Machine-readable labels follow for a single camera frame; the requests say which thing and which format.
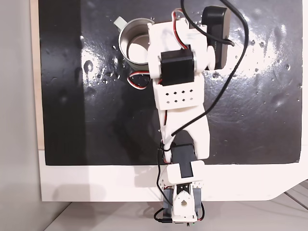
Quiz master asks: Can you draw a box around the beige wooden board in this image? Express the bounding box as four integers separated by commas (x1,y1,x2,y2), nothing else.
29,0,45,151

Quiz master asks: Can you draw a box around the metal mug with handle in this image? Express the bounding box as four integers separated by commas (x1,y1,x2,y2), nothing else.
113,16,155,73

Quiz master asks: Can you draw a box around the black oval camera box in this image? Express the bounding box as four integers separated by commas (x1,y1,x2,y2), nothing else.
201,5,232,71

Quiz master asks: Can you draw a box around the black rubber mat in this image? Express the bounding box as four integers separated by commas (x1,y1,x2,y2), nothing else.
38,0,303,166

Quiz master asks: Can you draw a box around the grey base clamp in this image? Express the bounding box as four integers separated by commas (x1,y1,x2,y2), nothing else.
163,188,175,212
193,188,203,211

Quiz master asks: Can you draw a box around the red white black servo wire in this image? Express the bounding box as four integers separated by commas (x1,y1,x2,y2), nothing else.
127,70,152,90
171,8,191,51

